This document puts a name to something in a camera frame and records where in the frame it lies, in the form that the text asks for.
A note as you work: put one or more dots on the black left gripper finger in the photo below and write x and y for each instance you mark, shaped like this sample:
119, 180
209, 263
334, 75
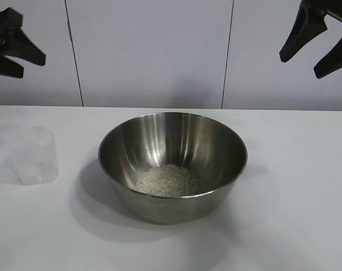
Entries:
25, 49
5, 67

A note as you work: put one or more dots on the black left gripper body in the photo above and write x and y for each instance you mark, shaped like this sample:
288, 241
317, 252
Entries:
6, 25

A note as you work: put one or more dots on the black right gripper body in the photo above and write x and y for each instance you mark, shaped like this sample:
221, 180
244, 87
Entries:
337, 9

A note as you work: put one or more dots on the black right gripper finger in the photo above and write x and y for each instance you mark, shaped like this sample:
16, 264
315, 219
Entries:
339, 63
305, 33

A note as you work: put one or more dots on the clear plastic measuring cup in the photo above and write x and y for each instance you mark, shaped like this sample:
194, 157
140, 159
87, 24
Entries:
40, 158

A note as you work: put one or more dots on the stainless steel mixing bowl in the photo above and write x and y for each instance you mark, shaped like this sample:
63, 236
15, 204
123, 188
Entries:
165, 152

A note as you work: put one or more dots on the white uncooked rice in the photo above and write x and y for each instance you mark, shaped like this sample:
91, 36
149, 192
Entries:
172, 180

